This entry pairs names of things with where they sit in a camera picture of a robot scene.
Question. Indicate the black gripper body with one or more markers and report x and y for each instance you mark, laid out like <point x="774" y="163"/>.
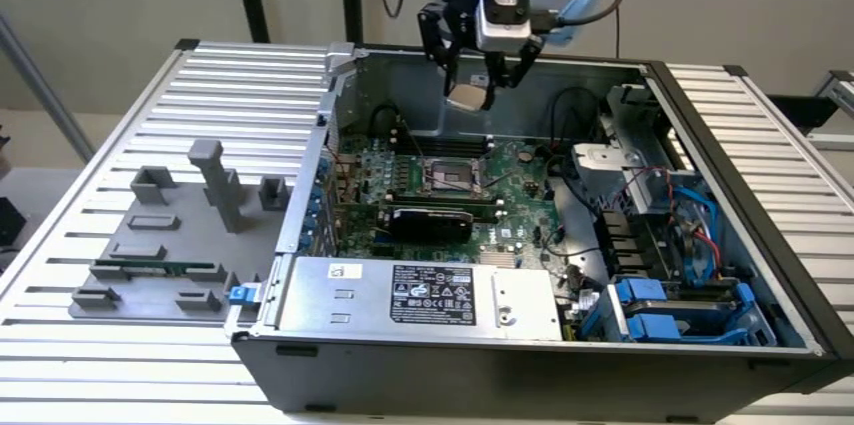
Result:
<point x="463" y="5"/>

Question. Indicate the CPU socket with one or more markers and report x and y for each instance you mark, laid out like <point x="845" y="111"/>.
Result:
<point x="448" y="176"/>

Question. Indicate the metal drive cage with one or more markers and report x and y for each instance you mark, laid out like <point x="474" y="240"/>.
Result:
<point x="634" y="160"/>

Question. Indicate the installed RAM stick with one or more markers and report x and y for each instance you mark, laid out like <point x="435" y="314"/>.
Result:
<point x="440" y="201"/>

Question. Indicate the green motherboard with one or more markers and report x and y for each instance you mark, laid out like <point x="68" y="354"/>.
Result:
<point x="520" y="225"/>

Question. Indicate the black graphics card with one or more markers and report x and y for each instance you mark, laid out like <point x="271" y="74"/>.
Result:
<point x="430" y="225"/>

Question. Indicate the silver power supply unit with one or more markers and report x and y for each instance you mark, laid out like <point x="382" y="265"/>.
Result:
<point x="360" y="300"/>

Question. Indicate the blue disk bay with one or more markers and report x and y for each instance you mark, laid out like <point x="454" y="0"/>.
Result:
<point x="650" y="312"/>

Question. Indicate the grey parts rack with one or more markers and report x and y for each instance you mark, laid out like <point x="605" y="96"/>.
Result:
<point x="174" y="250"/>

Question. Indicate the grey slanted metal bar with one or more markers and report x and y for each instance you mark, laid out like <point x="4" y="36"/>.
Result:
<point x="47" y="90"/>

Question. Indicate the blue case latch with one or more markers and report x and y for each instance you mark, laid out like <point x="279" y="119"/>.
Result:
<point x="242" y="294"/>

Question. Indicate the green RAM stick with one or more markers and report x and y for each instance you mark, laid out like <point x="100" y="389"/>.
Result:
<point x="154" y="264"/>

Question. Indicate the open black PC case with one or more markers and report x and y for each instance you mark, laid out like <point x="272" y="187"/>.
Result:
<point x="467" y="375"/>

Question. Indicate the black box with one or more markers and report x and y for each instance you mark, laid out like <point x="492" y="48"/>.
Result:
<point x="9" y="225"/>

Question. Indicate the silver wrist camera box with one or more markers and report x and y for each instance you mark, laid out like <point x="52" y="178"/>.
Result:
<point x="503" y="25"/>

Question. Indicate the black flat bracket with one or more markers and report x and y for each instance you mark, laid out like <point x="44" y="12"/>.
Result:
<point x="801" y="112"/>

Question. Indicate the aluminium frame profile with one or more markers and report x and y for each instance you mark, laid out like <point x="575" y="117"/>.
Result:
<point x="834" y="100"/>

